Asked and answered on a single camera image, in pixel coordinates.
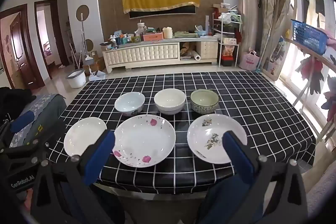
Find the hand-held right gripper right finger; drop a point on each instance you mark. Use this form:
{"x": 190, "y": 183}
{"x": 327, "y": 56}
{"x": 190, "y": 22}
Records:
{"x": 237, "y": 158}

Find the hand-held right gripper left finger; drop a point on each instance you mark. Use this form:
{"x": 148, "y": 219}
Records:
{"x": 101, "y": 155}

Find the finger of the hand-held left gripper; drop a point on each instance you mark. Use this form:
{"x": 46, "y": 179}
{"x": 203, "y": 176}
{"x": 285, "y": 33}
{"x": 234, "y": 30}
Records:
{"x": 22, "y": 120}
{"x": 51, "y": 134}

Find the white bowl with dark print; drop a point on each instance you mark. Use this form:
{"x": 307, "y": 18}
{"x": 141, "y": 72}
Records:
{"x": 130, "y": 103}

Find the sofa with patterned cover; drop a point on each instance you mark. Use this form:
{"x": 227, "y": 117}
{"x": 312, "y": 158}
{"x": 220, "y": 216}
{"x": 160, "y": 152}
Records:
{"x": 39, "y": 107}

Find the dark cloth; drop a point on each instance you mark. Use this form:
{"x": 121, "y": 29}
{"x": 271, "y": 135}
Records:
{"x": 13, "y": 99}

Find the plain white plate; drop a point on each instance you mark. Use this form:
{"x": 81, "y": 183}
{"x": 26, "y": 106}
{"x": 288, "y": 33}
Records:
{"x": 82, "y": 136}

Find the white plate with leaf print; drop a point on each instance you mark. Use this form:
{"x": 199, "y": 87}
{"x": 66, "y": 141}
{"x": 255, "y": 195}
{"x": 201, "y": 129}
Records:
{"x": 207, "y": 134}

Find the white plate with pink flowers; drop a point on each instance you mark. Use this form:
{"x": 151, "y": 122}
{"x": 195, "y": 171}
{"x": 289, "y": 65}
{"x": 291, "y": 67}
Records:
{"x": 145, "y": 140}

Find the white grey bucket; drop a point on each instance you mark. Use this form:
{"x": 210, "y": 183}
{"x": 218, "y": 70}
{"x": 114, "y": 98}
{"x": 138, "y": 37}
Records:
{"x": 76, "y": 79}

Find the black white checkered tablecloth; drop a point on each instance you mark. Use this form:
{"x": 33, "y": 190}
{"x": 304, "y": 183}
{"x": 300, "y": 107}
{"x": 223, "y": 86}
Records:
{"x": 249, "y": 98}

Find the green patterned bowl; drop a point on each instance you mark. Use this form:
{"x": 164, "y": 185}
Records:
{"x": 204, "y": 100}

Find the brown wooden door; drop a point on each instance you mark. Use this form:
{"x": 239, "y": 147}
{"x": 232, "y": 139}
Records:
{"x": 18, "y": 45}

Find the white dustpan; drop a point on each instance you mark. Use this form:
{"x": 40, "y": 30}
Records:
{"x": 97, "y": 75}

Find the cardboard boxes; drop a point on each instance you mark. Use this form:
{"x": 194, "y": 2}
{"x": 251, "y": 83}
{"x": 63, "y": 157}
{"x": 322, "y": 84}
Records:
{"x": 97, "y": 62}

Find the plain cream white bowl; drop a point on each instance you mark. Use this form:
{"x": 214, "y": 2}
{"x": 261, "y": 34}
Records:
{"x": 169, "y": 101}

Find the pink bag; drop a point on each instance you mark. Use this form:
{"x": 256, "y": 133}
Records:
{"x": 249, "y": 61}

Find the red box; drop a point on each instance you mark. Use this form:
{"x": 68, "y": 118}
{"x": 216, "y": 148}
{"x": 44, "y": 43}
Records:
{"x": 227, "y": 60}

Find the white mop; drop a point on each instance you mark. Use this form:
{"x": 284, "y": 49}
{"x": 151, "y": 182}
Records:
{"x": 83, "y": 35}

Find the white paper roll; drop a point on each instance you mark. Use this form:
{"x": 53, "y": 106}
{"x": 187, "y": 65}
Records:
{"x": 197, "y": 56}

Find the cream tufted television cabinet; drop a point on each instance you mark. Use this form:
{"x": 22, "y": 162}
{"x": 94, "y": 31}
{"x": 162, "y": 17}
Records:
{"x": 147, "y": 54}

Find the pink hanging clothes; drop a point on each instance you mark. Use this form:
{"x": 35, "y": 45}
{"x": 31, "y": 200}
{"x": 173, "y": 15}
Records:
{"x": 312, "y": 71}

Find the cluster of bottles and jars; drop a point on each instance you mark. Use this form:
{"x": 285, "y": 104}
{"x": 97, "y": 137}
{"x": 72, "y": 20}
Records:
{"x": 123, "y": 38}

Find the white shelf rack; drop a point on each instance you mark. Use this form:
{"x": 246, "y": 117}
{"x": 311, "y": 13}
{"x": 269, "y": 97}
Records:
{"x": 226, "y": 29}

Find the pink box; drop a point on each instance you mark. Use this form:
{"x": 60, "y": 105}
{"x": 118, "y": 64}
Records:
{"x": 153, "y": 36}

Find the arched floor mirror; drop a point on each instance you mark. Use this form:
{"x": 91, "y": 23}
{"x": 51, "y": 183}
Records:
{"x": 282, "y": 35}

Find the light blue basin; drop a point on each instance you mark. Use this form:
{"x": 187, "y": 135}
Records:
{"x": 200, "y": 32}

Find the green folded cloth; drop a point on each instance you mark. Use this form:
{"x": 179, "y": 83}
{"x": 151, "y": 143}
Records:
{"x": 186, "y": 34}

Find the white cup with straw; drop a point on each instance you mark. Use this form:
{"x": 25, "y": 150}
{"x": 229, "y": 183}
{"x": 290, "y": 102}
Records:
{"x": 141, "y": 27}

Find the blue plastic basket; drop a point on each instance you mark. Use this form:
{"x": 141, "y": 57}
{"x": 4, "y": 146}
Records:
{"x": 309, "y": 36}

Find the standing air conditioner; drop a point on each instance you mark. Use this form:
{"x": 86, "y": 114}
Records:
{"x": 246, "y": 8}

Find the black television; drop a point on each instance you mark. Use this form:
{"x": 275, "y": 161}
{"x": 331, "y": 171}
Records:
{"x": 162, "y": 13}

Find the brown door frame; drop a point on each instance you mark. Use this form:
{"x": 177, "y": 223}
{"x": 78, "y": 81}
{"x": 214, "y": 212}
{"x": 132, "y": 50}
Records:
{"x": 56, "y": 29}

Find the brown round wall decoration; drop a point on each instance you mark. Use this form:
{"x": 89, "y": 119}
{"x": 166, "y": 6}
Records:
{"x": 89, "y": 44}
{"x": 82, "y": 12}

